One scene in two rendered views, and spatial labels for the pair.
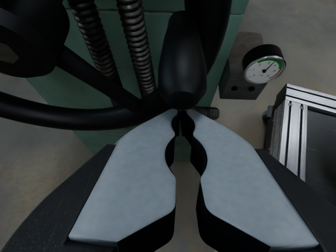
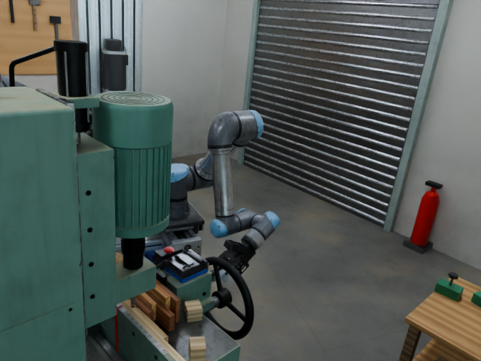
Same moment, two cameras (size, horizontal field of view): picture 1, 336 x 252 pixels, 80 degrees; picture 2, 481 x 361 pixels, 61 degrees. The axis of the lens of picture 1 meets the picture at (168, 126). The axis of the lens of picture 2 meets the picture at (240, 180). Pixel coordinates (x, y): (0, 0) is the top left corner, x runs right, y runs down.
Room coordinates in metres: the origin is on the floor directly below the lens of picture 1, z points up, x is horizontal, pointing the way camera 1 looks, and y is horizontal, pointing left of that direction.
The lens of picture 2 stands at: (0.95, 0.92, 1.69)
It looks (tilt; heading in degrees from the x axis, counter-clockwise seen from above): 21 degrees down; 223
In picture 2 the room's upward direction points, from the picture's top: 6 degrees clockwise
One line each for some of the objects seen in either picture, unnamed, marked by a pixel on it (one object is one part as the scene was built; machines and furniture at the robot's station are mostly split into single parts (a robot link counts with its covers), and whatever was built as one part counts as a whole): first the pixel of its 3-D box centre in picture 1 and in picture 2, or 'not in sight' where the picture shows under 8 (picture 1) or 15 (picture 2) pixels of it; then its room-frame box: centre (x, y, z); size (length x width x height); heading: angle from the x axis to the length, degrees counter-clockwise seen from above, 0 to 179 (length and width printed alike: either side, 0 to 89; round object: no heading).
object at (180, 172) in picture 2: not in sight; (176, 180); (-0.12, -0.49, 0.98); 0.13 x 0.12 x 0.14; 175
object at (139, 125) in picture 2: not in sight; (133, 164); (0.46, 0.11, 1.35); 0.18 x 0.18 x 0.31
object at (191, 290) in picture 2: not in sight; (180, 281); (0.27, 0.07, 0.91); 0.15 x 0.14 x 0.09; 90
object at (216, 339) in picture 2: not in sight; (157, 304); (0.36, 0.07, 0.87); 0.61 x 0.30 x 0.06; 90
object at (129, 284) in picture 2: not in sight; (125, 281); (0.48, 0.11, 1.03); 0.14 x 0.07 x 0.09; 0
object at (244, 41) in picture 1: (241, 66); not in sight; (0.32, -0.15, 0.58); 0.12 x 0.08 x 0.08; 0
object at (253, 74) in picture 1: (259, 67); not in sight; (0.25, -0.15, 0.65); 0.06 x 0.04 x 0.08; 90
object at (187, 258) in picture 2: not in sight; (181, 260); (0.27, 0.06, 0.99); 0.13 x 0.11 x 0.06; 90
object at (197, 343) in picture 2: not in sight; (197, 349); (0.41, 0.32, 0.92); 0.04 x 0.04 x 0.04; 57
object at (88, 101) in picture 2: not in sight; (70, 87); (0.60, 0.11, 1.53); 0.08 x 0.08 x 0.17; 0
